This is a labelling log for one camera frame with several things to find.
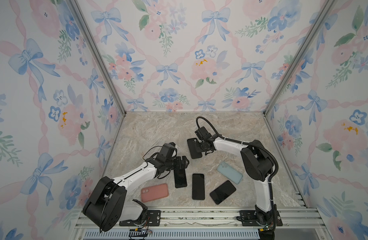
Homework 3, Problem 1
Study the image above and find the black phone case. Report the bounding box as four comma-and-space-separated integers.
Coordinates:
187, 139, 203, 160

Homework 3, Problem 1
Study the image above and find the blue phone black screen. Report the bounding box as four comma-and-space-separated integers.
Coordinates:
192, 174, 205, 201

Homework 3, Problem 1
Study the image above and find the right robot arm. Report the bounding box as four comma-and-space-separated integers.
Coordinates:
187, 132, 279, 229

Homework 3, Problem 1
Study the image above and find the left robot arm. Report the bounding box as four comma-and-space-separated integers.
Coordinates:
83, 143, 190, 232

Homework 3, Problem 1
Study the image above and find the black phone left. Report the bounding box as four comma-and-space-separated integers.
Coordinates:
174, 169, 188, 189

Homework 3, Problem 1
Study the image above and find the light blue phone case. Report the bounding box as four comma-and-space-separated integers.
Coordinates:
217, 162, 243, 184

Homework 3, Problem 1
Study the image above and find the pink phone case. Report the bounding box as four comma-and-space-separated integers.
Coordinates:
141, 184, 169, 203

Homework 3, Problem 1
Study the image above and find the black phone right tilted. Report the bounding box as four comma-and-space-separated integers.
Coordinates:
210, 181, 237, 205

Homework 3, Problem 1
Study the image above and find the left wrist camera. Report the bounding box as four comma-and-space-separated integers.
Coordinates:
160, 142, 177, 158

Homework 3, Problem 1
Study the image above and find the black corrugated cable conduit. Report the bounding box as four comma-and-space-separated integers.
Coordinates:
195, 116, 277, 211

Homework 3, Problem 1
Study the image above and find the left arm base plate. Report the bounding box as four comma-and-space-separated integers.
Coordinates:
119, 210, 161, 228

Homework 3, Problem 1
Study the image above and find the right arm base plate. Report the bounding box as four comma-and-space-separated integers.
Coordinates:
236, 210, 274, 228

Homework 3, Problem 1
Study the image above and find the aluminium rail frame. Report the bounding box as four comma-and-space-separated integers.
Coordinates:
70, 194, 332, 240

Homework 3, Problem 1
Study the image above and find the left aluminium corner post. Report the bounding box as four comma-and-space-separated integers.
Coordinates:
66, 0, 126, 117

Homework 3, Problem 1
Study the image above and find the aluminium corner post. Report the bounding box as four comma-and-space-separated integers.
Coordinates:
66, 0, 126, 117
263, 0, 337, 117

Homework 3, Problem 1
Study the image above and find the right aluminium corner post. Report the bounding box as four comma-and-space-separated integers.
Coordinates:
263, 0, 337, 117

